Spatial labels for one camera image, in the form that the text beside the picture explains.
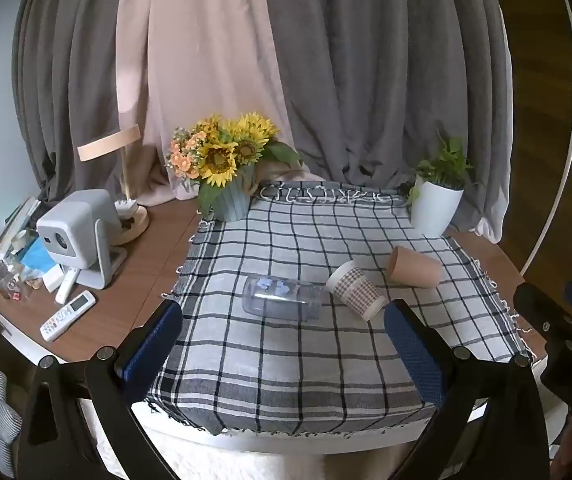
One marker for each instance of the small white box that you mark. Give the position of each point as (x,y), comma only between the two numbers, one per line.
(52,279)

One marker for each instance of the clear glass cup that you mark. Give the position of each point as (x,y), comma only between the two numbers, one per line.
(281,299)

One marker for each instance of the wooden desk lamp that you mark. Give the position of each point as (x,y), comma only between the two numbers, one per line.
(108,142)

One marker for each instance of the blue packet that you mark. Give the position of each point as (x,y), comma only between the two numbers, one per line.
(38,257)

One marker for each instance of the brown paper cup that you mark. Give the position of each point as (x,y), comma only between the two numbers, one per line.
(416,267)

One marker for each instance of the grey curtain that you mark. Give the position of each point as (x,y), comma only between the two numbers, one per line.
(391,75)
(71,85)

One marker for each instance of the black white checked tablecloth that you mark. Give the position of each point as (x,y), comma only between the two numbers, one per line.
(286,370)

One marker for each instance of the slim white remote control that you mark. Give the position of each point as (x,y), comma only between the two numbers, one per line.
(67,285)

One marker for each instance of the ribbed blue-grey vase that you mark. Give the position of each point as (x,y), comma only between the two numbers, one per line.
(233,200)

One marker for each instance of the white projector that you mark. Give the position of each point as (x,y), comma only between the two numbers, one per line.
(73,225)

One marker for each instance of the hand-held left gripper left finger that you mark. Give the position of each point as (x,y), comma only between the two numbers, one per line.
(152,350)

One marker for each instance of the green potted plant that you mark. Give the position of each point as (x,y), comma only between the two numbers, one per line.
(446,165)

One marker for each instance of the small glass jar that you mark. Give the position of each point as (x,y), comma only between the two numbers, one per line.
(2,280)

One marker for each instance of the white plant pot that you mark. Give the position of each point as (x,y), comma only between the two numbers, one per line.
(433,207)

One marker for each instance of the sunflower bouquet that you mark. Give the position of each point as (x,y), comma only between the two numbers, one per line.
(226,152)

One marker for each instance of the checked paper cup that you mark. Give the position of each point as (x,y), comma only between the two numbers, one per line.
(356,290)

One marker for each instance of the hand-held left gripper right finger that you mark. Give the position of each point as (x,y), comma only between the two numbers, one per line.
(413,355)

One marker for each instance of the large white remote control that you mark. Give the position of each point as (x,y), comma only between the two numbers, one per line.
(68,315)

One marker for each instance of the pink curtain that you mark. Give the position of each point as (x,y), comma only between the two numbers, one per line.
(201,60)

